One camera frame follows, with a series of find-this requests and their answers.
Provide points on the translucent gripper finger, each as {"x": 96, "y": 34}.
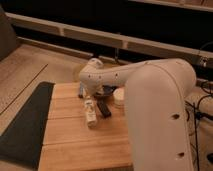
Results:
{"x": 81, "y": 90}

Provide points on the small white bottle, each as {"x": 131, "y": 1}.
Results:
{"x": 90, "y": 113}

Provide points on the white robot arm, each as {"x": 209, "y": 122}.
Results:
{"x": 154, "y": 106}

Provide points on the black bowl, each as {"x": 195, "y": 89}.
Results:
{"x": 105, "y": 91}

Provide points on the black remote control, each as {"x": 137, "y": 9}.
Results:
{"x": 104, "y": 109}

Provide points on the dark grey floor mat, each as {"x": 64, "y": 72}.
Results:
{"x": 22, "y": 140}

